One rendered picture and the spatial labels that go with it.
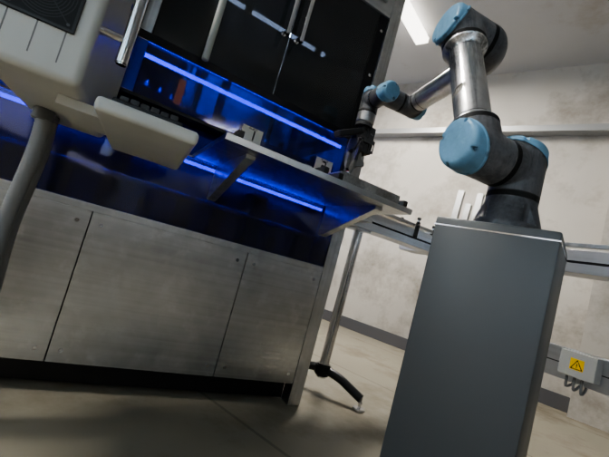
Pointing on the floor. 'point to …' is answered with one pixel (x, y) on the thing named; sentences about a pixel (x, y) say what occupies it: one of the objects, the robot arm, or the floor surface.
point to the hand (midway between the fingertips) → (347, 169)
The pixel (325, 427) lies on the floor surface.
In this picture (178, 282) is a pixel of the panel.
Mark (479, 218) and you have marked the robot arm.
